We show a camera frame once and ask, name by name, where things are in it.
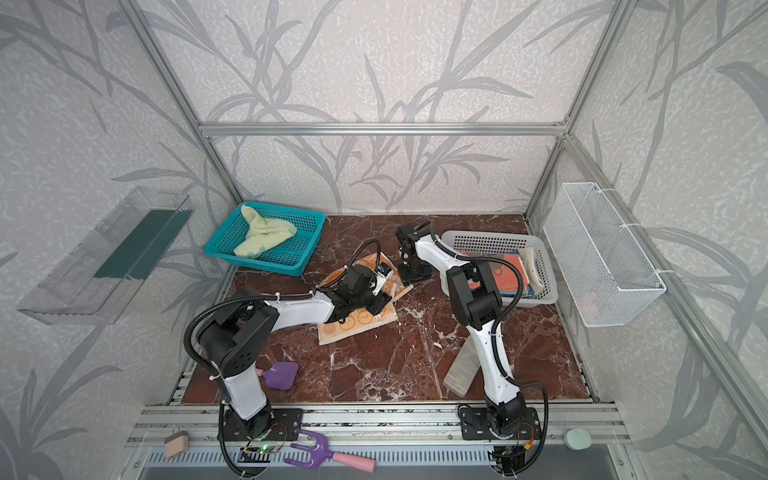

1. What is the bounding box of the orange patterned towel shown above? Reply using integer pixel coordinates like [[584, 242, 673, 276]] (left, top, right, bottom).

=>
[[318, 254, 412, 345]]

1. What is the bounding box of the coral brown bear towel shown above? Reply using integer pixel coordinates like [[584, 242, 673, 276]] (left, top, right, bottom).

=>
[[488, 250, 533, 297]]

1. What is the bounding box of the blue cream Doraemon towel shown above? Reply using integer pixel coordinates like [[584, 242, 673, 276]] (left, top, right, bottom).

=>
[[493, 248, 544, 298]]

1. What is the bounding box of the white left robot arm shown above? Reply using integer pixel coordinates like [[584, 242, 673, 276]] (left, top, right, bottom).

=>
[[183, 262, 393, 422]]

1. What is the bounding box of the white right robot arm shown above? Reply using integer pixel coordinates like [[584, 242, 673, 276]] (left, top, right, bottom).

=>
[[396, 222, 546, 436]]

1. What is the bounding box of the white plastic basket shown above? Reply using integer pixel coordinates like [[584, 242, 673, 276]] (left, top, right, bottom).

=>
[[441, 230, 558, 308]]

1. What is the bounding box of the light green cloth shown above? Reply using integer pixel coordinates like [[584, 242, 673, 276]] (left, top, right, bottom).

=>
[[233, 206, 298, 259]]

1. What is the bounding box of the teal plastic basket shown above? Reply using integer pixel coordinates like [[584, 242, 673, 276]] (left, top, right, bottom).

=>
[[204, 201, 326, 277]]

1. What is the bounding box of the grey stone block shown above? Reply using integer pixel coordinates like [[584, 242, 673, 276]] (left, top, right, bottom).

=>
[[443, 337, 481, 398]]

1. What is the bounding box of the mint green round object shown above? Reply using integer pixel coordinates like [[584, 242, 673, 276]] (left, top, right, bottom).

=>
[[563, 428, 592, 451]]

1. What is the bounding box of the pink sponge block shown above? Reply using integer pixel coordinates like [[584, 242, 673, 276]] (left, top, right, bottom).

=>
[[163, 431, 189, 459]]

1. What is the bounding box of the purple toy shovel pink handle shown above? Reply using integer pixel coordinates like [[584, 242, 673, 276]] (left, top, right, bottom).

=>
[[256, 361, 298, 391]]

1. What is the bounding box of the aluminium frame profile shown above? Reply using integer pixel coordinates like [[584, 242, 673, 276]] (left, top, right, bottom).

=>
[[117, 1, 767, 448]]

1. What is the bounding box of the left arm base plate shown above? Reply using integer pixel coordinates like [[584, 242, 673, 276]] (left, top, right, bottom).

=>
[[217, 404, 304, 465]]

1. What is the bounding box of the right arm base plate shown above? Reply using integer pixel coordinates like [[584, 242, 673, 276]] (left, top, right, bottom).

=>
[[457, 404, 542, 443]]

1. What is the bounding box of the purple toy rake pink handle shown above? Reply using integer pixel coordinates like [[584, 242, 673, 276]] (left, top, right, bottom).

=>
[[284, 429, 376, 473]]

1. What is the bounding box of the white wire mesh basket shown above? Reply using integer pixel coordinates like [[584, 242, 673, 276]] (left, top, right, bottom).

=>
[[543, 182, 666, 328]]

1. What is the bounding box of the clear plastic wall shelf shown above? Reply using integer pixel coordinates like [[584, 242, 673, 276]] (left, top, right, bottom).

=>
[[17, 187, 194, 326]]

